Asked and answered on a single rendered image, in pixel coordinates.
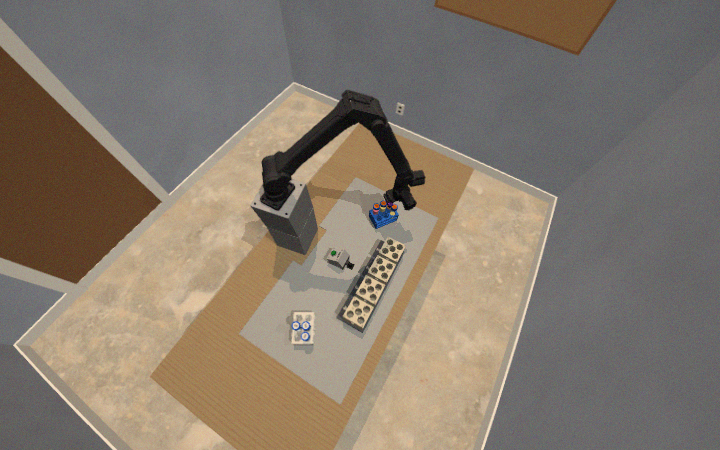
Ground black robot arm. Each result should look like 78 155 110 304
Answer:
260 90 425 211

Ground white tube rack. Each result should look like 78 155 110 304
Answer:
291 312 316 345

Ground blue tube rack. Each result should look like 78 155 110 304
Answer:
369 208 399 229

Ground grey flat mat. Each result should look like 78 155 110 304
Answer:
239 177 439 405

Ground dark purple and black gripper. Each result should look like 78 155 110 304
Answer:
383 187 406 208

